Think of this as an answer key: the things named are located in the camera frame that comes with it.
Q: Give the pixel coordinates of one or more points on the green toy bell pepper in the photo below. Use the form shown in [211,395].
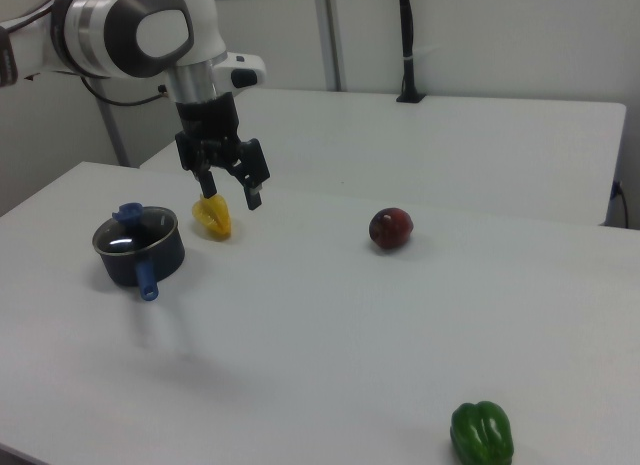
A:
[482,435]

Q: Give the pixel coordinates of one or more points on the red toy apple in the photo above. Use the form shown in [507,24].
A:
[391,229]

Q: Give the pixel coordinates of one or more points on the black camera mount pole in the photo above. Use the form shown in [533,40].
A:
[409,40]

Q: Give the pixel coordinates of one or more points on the grey metal partition post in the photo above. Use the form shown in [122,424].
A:
[331,35]

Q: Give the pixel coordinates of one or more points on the glass lid with blue knob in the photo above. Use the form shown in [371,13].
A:
[129,213]

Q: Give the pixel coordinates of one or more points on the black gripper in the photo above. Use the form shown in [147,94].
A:
[207,117]

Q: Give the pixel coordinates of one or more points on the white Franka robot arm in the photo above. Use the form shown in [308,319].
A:
[100,30]

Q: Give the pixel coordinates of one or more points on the yellow toy starfruit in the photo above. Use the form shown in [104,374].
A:
[216,217]

